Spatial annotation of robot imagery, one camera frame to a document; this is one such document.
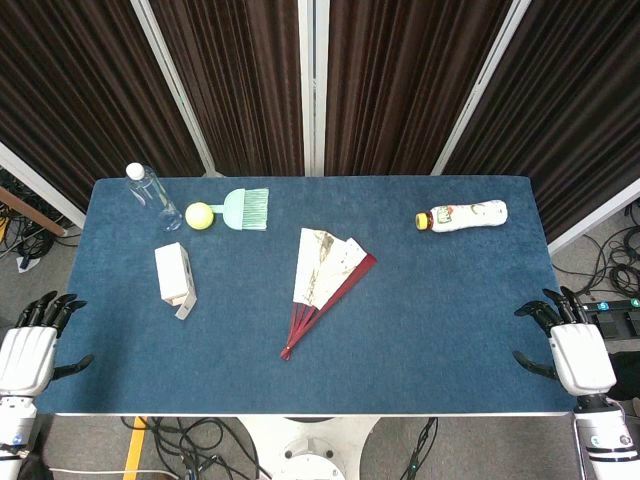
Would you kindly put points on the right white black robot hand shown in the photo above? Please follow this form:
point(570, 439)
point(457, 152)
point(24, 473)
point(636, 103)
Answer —
point(580, 355)

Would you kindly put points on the brown curtain partition panel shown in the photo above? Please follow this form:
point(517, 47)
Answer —
point(400, 75)
point(575, 100)
point(240, 75)
point(75, 75)

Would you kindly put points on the black numbered foot pedal strip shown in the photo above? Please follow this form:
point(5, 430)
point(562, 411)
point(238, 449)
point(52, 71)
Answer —
point(617, 320)

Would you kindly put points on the white cardboard box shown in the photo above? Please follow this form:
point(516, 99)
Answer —
point(172, 272)

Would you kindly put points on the black trouser leg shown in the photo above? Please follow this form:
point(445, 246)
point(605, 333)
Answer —
point(627, 372)

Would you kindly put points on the brown wooden beam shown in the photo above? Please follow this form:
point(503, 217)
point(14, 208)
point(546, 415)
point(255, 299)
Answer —
point(30, 210)

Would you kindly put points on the blue table mat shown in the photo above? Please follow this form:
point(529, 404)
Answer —
point(400, 325)

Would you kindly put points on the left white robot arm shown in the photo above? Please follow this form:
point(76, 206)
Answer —
point(15, 425)

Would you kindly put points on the yellow green ball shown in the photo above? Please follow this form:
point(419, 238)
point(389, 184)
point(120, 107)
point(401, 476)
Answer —
point(199, 216)

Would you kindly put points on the red ribbed paper folding fan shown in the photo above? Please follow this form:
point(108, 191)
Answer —
point(320, 265)

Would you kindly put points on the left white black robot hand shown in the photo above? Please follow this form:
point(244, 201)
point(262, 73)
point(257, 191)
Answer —
point(27, 357)

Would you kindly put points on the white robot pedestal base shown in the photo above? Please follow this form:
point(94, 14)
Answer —
point(307, 445)

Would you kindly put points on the white drink bottle yellow cap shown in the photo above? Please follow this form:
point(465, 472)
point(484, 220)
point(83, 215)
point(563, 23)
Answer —
point(465, 216)

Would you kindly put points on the mint green hand brush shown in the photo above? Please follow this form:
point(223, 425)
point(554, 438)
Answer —
point(245, 210)

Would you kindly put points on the clear plastic water bottle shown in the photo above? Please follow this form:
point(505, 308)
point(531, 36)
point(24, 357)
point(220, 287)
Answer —
point(150, 192)

